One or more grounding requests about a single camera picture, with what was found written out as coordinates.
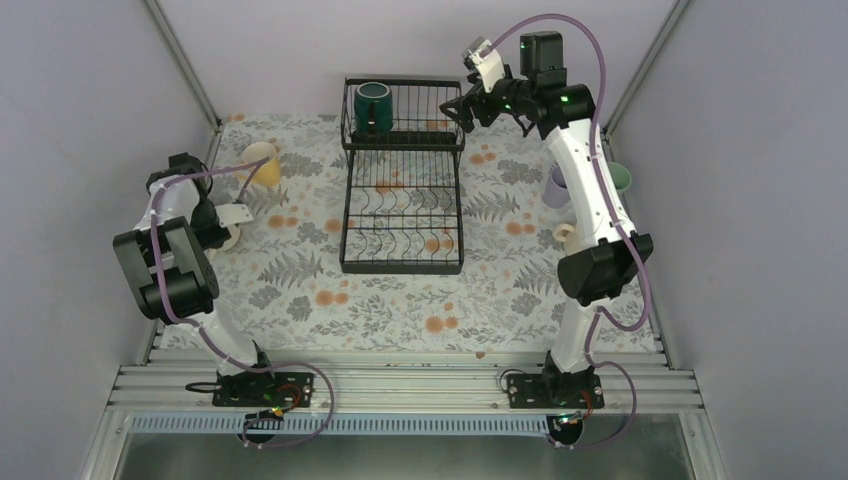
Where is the cream ribbed mug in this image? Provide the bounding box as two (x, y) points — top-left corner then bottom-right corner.
(552, 223), (580, 255)

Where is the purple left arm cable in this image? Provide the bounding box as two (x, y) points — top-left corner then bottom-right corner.
(146, 155), (337, 453)

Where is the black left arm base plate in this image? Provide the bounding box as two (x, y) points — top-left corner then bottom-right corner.
(212, 372), (315, 409)

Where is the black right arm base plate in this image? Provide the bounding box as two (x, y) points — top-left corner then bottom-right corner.
(505, 371), (605, 409)

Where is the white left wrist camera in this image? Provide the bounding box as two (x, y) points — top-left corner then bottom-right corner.
(215, 203), (254, 228)

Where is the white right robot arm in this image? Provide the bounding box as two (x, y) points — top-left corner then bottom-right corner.
(440, 31), (653, 407)

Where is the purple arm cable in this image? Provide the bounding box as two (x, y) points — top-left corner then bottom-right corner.
(486, 13), (654, 453)
(146, 155), (337, 453)

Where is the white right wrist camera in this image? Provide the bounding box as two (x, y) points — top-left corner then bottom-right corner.
(462, 37), (507, 94)

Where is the lavender plastic cup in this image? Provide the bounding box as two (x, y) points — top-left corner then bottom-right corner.
(542, 165), (570, 209)

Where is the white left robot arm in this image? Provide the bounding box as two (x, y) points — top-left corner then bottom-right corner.
(112, 153), (279, 405)

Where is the yellow mug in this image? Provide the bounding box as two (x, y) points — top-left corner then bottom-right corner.
(242, 142), (282, 188)

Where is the floral table mat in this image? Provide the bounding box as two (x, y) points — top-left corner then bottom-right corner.
(213, 115), (573, 352)

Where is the dark teal mug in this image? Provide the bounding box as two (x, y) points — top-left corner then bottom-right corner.
(353, 81), (393, 135)

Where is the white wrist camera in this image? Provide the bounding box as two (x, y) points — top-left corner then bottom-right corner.
(215, 203), (254, 228)
(462, 37), (507, 94)

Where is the aluminium front rail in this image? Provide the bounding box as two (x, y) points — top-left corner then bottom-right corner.
(83, 349), (725, 479)

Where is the light green plastic cup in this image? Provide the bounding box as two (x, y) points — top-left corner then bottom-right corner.
(607, 162), (632, 193)

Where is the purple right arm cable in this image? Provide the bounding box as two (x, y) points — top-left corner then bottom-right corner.
(486, 13), (654, 453)

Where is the black wire dish rack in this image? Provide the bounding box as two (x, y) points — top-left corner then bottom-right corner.
(339, 78), (465, 275)

